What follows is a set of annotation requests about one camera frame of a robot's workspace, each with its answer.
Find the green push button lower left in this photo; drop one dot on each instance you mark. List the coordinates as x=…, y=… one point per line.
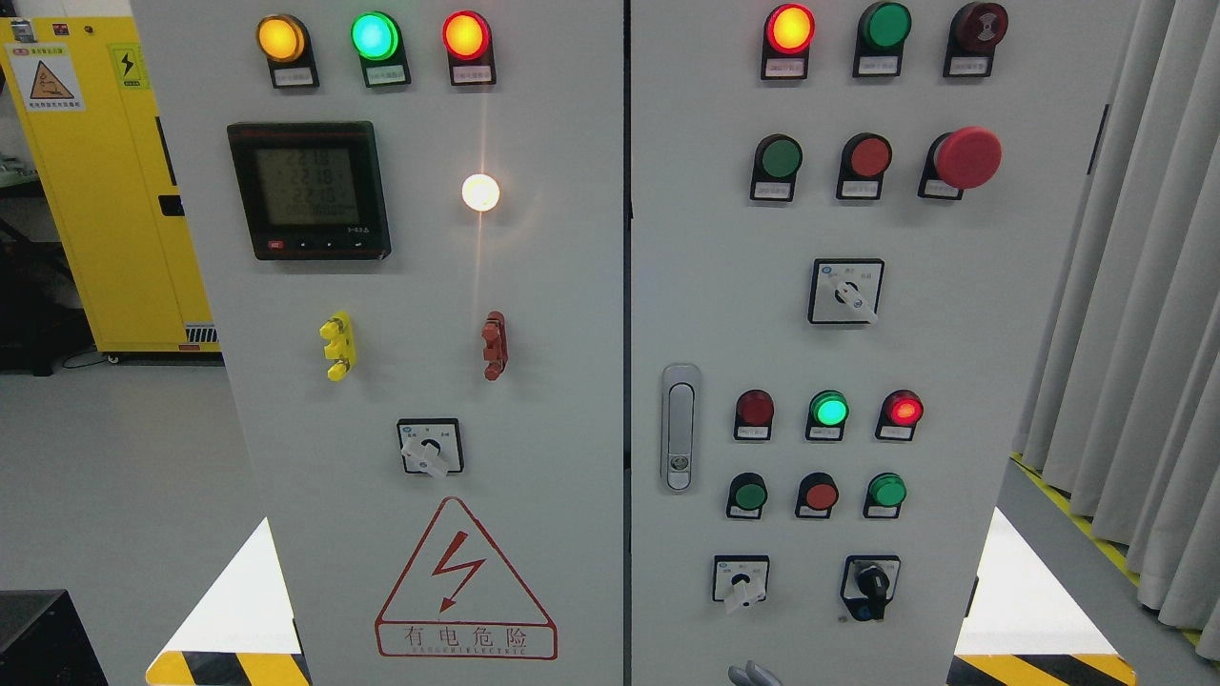
x=747, y=496

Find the green push button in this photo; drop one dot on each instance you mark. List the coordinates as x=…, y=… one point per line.
x=775, y=166
x=884, y=496
x=747, y=496

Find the green push button upper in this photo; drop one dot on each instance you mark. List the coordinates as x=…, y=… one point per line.
x=775, y=166

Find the red push button lower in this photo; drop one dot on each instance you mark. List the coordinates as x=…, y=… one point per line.
x=817, y=495

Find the red push button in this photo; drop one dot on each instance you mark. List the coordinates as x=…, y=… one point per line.
x=864, y=159
x=817, y=495

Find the green push button lower right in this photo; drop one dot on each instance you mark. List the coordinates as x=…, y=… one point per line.
x=884, y=496

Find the red push button upper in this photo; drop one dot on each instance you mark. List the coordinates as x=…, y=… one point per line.
x=864, y=159

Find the red emergency stop mushroom button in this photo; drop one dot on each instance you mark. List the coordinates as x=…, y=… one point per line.
x=958, y=161

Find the grey electrical control cabinet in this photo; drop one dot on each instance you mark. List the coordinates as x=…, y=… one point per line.
x=623, y=134

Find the red terminal connector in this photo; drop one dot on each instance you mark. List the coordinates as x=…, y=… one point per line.
x=495, y=355

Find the dark red indicator lamp middle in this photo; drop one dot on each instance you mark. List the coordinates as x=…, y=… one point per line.
x=754, y=416

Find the white glowing indicator lamp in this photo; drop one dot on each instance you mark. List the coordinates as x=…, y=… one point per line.
x=480, y=192

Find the lit green indicator lamp middle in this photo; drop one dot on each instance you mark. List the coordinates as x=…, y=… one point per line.
x=826, y=416

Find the yellow terminal connector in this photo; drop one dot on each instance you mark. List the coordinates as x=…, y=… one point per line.
x=339, y=346

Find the red electrical hazard warning sign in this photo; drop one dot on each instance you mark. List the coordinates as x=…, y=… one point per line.
x=460, y=597

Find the lit red indicator lamp middle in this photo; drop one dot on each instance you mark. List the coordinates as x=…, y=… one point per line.
x=899, y=415

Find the black digital power meter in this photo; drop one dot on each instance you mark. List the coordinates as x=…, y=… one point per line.
x=311, y=190

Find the red indicator lamp left door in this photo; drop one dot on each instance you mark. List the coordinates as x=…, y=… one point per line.
x=469, y=46

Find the red indicator lamp door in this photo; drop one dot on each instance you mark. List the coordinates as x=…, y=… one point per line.
x=786, y=38
x=469, y=46

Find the red indicator lamp right door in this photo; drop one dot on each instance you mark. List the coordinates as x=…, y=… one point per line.
x=786, y=38

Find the green indicator lamp top left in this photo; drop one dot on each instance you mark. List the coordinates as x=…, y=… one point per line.
x=377, y=40

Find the dark green indicator lamp top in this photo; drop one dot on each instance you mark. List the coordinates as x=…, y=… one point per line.
x=881, y=33

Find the yellow indicator lamp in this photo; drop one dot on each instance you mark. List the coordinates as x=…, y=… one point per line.
x=286, y=45

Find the dark red buzzer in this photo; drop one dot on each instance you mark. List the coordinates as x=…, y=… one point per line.
x=974, y=33

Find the grey curtain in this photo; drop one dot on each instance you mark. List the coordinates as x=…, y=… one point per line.
x=1123, y=414

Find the yellow black hazard floor tape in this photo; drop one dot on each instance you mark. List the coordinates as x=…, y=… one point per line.
x=1093, y=569

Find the yellow safety storage cabinet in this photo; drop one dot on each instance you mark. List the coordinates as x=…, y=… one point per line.
x=83, y=94

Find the black box bottom left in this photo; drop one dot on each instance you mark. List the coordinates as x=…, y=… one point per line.
x=43, y=641

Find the silver door latch handle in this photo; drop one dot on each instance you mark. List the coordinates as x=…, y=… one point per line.
x=678, y=418

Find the left door rotary selector switch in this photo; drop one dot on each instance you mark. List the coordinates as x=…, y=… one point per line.
x=431, y=446

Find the upper right rotary selector switch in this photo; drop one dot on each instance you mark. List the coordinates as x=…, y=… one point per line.
x=845, y=292

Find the lower white rotary selector switch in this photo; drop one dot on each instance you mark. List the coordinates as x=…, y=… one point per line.
x=740, y=581

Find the black key selector switch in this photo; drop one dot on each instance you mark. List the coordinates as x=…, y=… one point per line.
x=869, y=585

